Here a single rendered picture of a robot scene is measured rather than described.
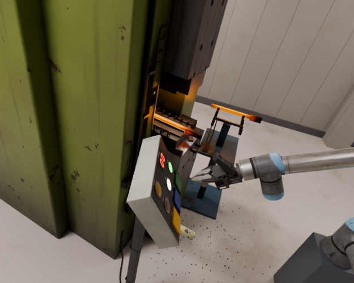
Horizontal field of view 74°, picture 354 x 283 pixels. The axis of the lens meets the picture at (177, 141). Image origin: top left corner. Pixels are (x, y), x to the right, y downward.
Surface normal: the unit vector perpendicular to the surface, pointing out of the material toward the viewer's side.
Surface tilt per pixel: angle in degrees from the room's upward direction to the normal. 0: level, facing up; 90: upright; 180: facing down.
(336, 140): 90
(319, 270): 90
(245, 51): 90
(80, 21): 90
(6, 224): 0
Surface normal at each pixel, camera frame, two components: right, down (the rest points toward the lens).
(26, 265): 0.19, -0.79
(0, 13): -0.44, 0.45
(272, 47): -0.24, 0.53
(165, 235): -0.04, 0.58
